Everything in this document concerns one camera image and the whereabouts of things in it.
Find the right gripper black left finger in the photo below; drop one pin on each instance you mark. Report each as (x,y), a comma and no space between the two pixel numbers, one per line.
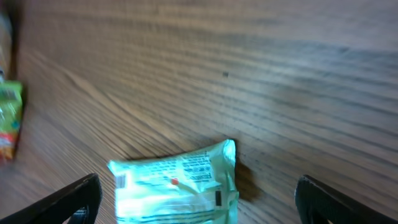
(78,202)

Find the teal wet wipes pack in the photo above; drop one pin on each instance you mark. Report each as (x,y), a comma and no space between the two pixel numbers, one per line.
(188,188)

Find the green clear snack bag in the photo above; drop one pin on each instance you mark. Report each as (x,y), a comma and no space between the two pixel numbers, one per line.
(11,115)

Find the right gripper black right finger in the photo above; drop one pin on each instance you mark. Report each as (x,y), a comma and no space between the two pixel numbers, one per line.
(317,202)

